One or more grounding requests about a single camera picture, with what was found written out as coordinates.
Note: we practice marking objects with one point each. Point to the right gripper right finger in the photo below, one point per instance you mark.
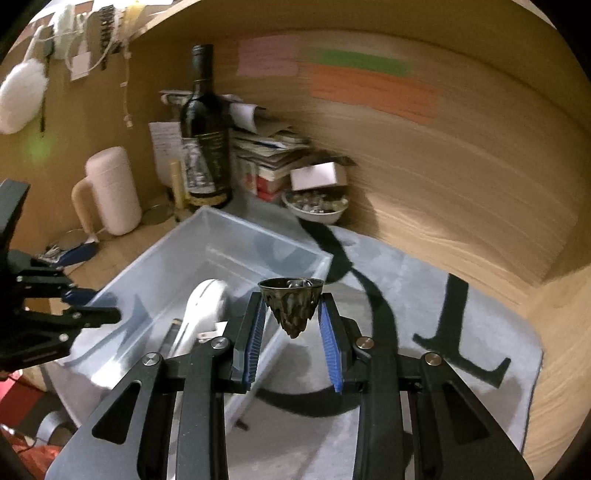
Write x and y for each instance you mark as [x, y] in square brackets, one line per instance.
[347, 365]

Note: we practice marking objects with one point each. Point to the round mirror with chain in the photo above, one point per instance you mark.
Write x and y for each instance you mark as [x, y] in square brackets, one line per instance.
[62, 245]

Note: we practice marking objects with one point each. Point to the white handheld massager device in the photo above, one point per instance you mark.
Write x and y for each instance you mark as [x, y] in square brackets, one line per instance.
[203, 316]

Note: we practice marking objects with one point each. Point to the pink sticky note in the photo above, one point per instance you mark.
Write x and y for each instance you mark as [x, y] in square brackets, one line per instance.
[269, 56]

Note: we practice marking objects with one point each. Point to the blue and white booklet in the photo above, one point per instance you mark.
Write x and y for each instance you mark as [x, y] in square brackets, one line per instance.
[79, 254]

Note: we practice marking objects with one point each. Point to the dark faceted cone ornament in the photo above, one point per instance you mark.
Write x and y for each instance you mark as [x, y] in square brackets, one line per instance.
[293, 301]

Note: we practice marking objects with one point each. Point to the stack of books and papers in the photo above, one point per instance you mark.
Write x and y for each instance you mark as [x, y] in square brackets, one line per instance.
[267, 148]

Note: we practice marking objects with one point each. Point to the round eyeglasses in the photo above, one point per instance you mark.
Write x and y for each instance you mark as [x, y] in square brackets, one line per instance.
[156, 214]

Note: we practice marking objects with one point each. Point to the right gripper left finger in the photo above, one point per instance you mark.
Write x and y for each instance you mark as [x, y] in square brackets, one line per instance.
[247, 344]

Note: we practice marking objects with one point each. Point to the white handwritten note paper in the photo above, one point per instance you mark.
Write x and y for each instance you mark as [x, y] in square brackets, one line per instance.
[167, 146]

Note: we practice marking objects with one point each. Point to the small beige tube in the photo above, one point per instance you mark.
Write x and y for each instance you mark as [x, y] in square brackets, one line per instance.
[177, 184]

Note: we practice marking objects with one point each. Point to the dark wine bottle elephant label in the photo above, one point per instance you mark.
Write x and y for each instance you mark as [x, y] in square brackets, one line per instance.
[204, 127]

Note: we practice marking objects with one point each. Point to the white small cardboard box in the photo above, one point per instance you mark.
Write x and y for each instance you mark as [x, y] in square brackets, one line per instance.
[325, 175]

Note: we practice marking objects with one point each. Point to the pink mug with handle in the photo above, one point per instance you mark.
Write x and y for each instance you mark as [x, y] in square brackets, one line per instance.
[110, 181]

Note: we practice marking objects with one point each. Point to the white fluffy pompom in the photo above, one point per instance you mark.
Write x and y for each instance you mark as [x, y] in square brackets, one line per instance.
[22, 94]

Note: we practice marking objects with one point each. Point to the green sticky note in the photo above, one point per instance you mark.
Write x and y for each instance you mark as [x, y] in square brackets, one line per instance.
[357, 60]

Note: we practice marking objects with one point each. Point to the clear plastic storage bin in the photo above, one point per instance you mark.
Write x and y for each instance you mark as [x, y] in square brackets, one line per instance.
[153, 291]

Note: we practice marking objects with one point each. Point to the grey rug with black letters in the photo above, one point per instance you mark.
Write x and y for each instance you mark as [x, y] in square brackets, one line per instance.
[432, 368]

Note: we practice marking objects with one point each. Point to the white bowl of beads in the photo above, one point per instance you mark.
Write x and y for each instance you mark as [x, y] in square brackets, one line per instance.
[315, 206]

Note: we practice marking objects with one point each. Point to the black and orange lighter box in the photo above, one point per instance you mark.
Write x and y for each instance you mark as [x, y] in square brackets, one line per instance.
[169, 337]

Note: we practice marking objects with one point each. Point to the orange jacket sleeve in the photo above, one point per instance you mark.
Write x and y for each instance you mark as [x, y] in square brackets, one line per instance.
[24, 407]

